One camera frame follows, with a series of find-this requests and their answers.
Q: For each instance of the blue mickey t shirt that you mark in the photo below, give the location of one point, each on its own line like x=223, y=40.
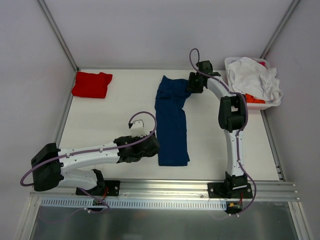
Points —
x=171, y=130

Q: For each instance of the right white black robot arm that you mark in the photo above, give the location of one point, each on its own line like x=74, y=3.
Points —
x=232, y=119

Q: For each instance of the left aluminium frame post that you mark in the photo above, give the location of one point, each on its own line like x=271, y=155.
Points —
x=57, y=33

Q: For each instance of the white t shirt pile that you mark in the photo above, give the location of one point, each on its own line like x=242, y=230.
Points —
x=257, y=77

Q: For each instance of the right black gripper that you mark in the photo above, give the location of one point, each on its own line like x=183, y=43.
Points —
x=192, y=83

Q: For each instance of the white plastic laundry basket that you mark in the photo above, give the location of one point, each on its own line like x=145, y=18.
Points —
x=257, y=107

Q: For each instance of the white slotted cable duct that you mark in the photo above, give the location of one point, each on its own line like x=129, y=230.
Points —
x=113, y=203

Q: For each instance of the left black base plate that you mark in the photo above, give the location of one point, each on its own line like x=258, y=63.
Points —
x=111, y=188

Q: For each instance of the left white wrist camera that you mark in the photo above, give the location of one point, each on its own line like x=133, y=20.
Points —
x=137, y=129

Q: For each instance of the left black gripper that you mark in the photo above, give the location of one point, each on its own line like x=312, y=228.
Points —
x=152, y=145

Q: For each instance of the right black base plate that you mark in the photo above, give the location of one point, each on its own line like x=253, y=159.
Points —
x=218, y=190

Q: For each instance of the right aluminium frame post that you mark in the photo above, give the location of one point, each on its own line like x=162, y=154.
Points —
x=280, y=27

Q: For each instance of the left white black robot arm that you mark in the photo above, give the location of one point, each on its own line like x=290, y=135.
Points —
x=54, y=167

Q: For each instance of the folded red t shirt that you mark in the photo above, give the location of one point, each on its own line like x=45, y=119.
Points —
x=91, y=85

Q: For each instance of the orange t shirt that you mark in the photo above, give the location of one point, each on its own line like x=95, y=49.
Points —
x=252, y=100

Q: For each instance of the aluminium mounting rail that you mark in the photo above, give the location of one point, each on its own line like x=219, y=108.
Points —
x=273, y=191

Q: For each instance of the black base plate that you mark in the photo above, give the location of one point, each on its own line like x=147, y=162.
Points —
x=218, y=190
x=111, y=188

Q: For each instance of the aluminium frame post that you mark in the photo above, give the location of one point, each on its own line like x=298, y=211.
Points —
x=280, y=27
x=57, y=33

